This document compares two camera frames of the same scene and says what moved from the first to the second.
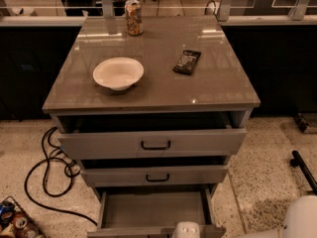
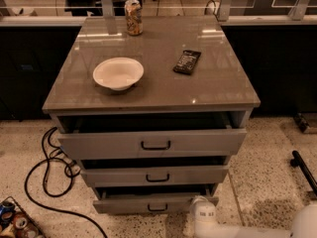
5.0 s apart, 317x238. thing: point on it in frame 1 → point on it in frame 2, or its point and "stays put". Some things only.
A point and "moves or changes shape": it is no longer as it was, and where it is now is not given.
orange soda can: x=134 y=17 stays put
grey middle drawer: x=120 y=171 stays put
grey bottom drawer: x=152 y=212 moves or changes shape
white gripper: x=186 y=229 → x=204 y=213
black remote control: x=187 y=61 stays put
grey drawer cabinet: x=153 y=108 stays put
